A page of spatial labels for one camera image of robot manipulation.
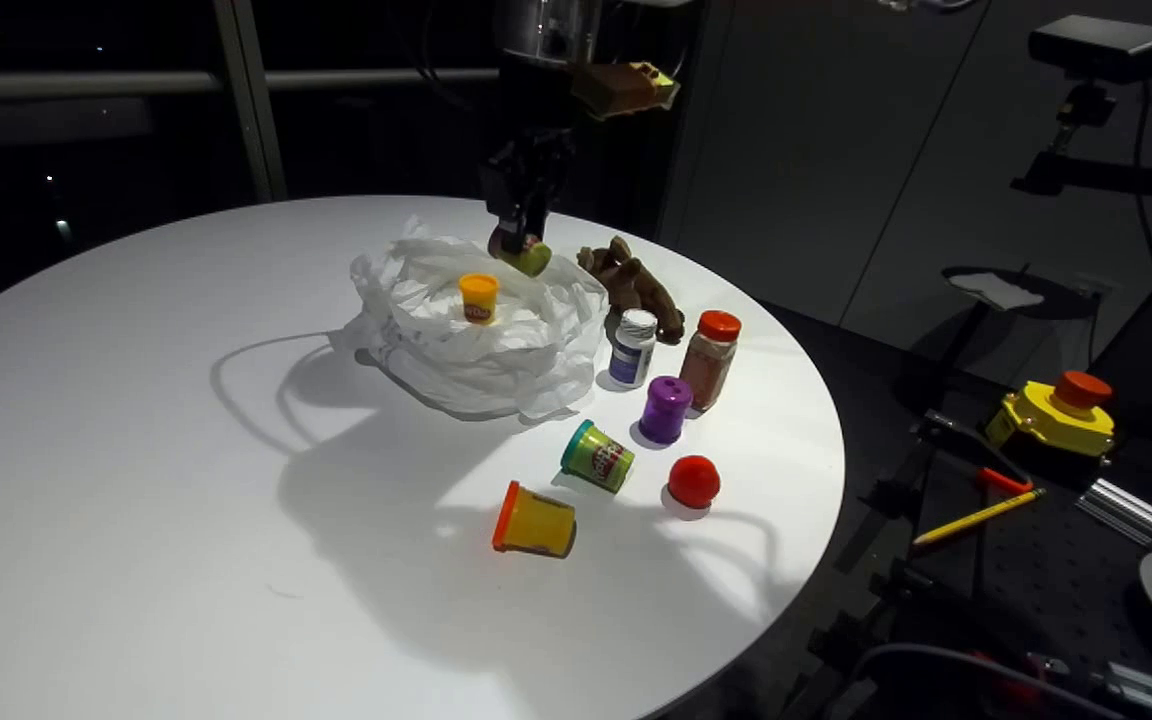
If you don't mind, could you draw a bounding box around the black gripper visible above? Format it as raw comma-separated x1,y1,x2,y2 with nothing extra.
475,124,581,257

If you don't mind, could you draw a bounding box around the small yellow tub orange lid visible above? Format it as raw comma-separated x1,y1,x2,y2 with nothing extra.
455,267,505,329

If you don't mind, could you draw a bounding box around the green tub teal lid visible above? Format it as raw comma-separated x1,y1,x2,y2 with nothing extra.
558,417,641,494

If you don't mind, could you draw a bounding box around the large yellow tub orange lid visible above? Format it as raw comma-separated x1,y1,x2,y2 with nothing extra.
490,475,581,559

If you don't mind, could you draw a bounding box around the white plastic bag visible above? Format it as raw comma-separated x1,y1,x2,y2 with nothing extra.
346,232,616,423

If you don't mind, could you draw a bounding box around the brown moose plush toy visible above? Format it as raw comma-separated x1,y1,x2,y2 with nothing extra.
578,236,693,347

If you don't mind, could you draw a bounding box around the small white-lid jar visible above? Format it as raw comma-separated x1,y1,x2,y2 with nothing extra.
606,306,666,392

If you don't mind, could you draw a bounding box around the orange-lid spice jar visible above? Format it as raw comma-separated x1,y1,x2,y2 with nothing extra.
676,306,748,420

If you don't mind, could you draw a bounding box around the purple shaker container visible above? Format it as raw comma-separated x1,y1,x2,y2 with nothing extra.
631,370,698,452

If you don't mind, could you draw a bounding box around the red toy strawberry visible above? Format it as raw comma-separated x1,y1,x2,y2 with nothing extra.
666,452,724,512

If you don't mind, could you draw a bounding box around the grey horizontal railing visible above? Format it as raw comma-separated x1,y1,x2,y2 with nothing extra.
0,63,502,108

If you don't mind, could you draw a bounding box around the grey plate on tripod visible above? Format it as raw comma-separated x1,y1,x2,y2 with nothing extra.
939,265,1104,324

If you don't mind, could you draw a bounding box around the yellow pencil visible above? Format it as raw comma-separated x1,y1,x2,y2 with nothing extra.
907,483,1044,553

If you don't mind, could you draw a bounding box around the yellow emergency stop button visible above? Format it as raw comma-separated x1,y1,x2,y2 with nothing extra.
985,367,1119,460

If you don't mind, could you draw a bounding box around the aluminium extrusion bar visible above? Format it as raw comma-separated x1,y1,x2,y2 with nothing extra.
1081,475,1152,544

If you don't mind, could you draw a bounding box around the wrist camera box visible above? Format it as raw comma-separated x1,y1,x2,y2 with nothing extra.
570,54,683,124

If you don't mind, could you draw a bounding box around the grey window post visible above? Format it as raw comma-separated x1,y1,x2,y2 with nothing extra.
207,0,294,202

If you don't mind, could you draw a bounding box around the red-handled tool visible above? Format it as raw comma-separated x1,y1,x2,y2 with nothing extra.
973,463,1035,499

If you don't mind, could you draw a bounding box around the black camera on stand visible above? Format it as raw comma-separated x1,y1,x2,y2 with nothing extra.
1014,12,1152,209

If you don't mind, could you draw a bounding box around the grey floor cable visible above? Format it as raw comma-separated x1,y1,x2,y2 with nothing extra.
852,637,1152,720

